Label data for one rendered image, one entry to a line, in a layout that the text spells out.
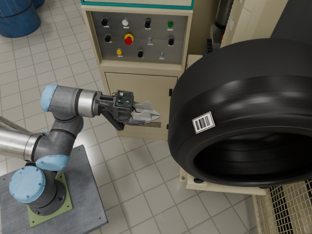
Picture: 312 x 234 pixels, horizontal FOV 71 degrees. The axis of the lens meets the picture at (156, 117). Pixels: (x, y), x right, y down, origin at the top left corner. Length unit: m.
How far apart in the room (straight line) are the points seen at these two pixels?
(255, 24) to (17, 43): 3.17
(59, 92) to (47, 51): 2.55
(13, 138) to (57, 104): 0.18
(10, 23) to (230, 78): 3.27
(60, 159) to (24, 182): 0.41
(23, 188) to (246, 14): 1.11
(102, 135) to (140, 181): 0.59
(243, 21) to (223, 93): 0.33
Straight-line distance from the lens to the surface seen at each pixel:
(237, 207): 2.00
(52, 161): 0.77
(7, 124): 1.14
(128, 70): 1.44
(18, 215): 1.46
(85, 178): 1.38
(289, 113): 0.59
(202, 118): 0.59
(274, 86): 0.59
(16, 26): 3.62
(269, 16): 0.86
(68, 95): 0.73
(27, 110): 2.66
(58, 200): 1.32
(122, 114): 0.72
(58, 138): 0.80
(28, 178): 1.16
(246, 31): 0.87
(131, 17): 1.27
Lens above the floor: 1.84
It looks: 55 degrees down
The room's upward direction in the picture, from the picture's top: straight up
